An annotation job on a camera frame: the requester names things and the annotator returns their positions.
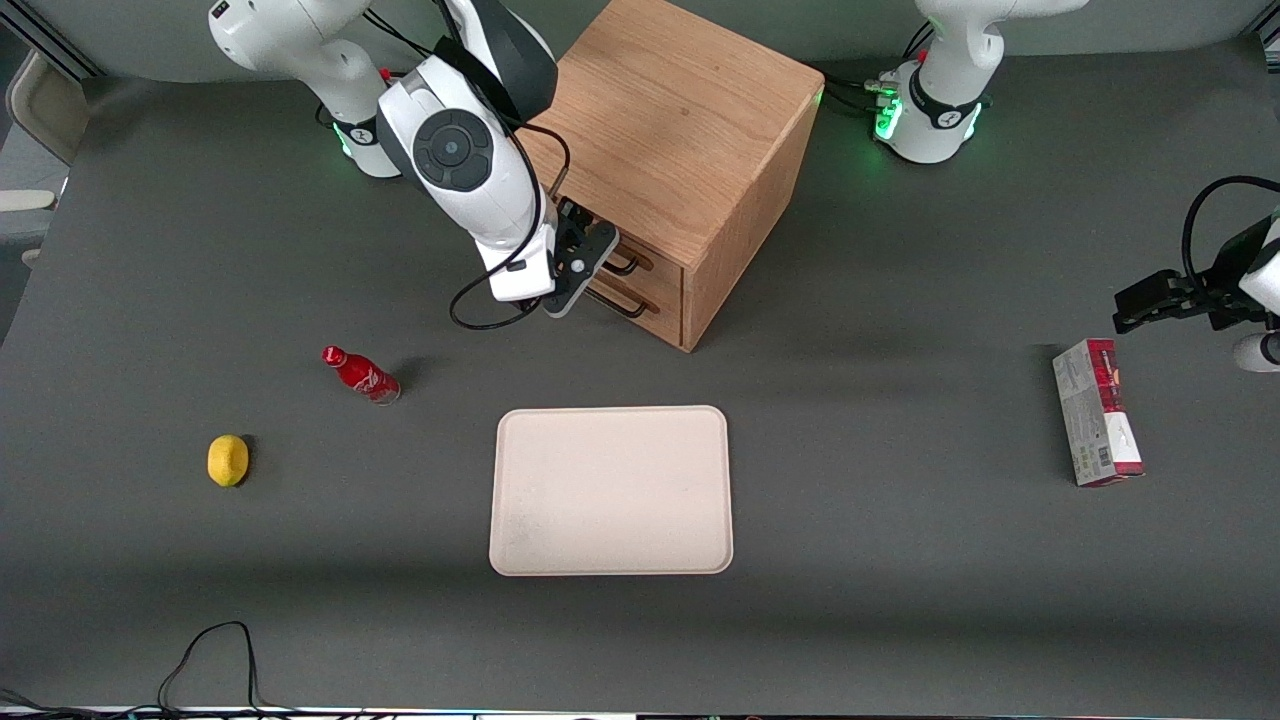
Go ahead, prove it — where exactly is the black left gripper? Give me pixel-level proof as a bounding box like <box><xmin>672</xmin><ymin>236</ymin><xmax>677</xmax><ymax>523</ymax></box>
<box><xmin>1112</xmin><ymin>214</ymin><xmax>1278</xmax><ymax>335</ymax></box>

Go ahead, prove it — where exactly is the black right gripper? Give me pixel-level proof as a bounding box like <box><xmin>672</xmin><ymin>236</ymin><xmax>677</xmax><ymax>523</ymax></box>
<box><xmin>552</xmin><ymin>197</ymin><xmax>627</xmax><ymax>275</ymax></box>

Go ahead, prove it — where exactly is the wooden drawer with long handle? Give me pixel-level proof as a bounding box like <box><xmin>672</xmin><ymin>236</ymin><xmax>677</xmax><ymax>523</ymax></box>
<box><xmin>598</xmin><ymin>230</ymin><xmax>687</xmax><ymax>309</ymax></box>

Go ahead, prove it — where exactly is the wooden two-drawer cabinet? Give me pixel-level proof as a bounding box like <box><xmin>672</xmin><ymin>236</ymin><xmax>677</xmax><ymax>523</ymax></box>
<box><xmin>518</xmin><ymin>0</ymin><xmax>826</xmax><ymax>353</ymax></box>

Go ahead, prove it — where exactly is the red plaid cardboard box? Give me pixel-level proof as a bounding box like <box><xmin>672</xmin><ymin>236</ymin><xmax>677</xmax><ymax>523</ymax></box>
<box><xmin>1051</xmin><ymin>338</ymin><xmax>1146</xmax><ymax>489</ymax></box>

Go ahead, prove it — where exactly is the beige rectangular tray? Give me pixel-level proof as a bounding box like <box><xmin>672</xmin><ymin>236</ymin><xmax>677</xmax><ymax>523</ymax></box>
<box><xmin>488</xmin><ymin>404</ymin><xmax>735</xmax><ymax>578</ymax></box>

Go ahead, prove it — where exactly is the red cola bottle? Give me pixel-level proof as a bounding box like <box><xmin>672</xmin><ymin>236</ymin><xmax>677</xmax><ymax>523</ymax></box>
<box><xmin>321</xmin><ymin>345</ymin><xmax>403</xmax><ymax>405</ymax></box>

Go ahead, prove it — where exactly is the yellow lemon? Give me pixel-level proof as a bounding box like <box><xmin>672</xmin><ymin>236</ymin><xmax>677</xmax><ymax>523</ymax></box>
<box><xmin>207</xmin><ymin>434</ymin><xmax>250</xmax><ymax>489</ymax></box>

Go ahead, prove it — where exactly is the beige chair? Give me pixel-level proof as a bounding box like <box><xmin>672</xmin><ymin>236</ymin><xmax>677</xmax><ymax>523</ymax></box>
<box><xmin>4</xmin><ymin>50</ymin><xmax>89</xmax><ymax>167</ymax></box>

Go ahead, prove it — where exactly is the short black drawer handle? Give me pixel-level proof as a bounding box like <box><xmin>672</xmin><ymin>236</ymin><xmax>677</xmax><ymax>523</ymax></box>
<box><xmin>586</xmin><ymin>284</ymin><xmax>652</xmax><ymax>320</ymax></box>

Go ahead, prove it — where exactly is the black left wrist camera cable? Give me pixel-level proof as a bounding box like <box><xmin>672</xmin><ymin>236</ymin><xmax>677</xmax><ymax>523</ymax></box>
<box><xmin>1181</xmin><ymin>175</ymin><xmax>1280</xmax><ymax>287</ymax></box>

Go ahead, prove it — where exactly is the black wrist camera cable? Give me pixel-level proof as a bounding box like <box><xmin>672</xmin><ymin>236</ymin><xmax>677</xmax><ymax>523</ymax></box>
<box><xmin>448</xmin><ymin>118</ymin><xmax>574</xmax><ymax>332</ymax></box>
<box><xmin>1181</xmin><ymin>175</ymin><xmax>1280</xmax><ymax>287</ymax></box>

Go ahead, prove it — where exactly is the wooden drawer with short handle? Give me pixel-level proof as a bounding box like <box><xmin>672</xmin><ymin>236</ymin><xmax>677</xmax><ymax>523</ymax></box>
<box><xmin>584</xmin><ymin>274</ymin><xmax>687</xmax><ymax>347</ymax></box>

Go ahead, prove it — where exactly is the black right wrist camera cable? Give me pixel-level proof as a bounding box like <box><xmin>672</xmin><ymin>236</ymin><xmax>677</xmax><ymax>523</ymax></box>
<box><xmin>448</xmin><ymin>118</ymin><xmax>574</xmax><ymax>332</ymax></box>

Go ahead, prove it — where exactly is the black right arm base cable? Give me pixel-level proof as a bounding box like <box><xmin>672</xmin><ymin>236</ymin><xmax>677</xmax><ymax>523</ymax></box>
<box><xmin>362</xmin><ymin>8</ymin><xmax>443</xmax><ymax>63</ymax></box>

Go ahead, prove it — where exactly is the black cable at table edge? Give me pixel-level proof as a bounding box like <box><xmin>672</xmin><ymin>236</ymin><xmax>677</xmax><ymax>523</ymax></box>
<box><xmin>0</xmin><ymin>621</ymin><xmax>296</xmax><ymax>717</ymax></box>

